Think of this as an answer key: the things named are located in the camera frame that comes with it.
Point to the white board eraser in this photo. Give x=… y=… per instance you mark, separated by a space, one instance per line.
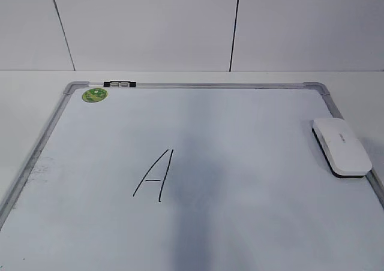
x=343 y=150

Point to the black board hanger clip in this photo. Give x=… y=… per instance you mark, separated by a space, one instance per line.
x=119 y=84

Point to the green round sticker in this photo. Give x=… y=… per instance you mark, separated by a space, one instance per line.
x=94 y=95

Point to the white board with aluminium frame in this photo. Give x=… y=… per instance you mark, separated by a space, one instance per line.
x=190 y=177

